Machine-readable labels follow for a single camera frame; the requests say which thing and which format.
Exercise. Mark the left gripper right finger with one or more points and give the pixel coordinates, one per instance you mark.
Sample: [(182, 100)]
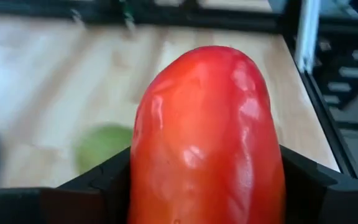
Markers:
[(322, 202)]

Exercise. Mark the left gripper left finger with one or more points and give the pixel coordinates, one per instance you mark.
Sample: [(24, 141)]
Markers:
[(89, 202)]

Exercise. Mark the red-orange mango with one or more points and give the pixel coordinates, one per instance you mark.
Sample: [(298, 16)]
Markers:
[(204, 140)]

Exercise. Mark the green pear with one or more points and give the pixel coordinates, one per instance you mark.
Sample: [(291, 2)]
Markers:
[(101, 149)]

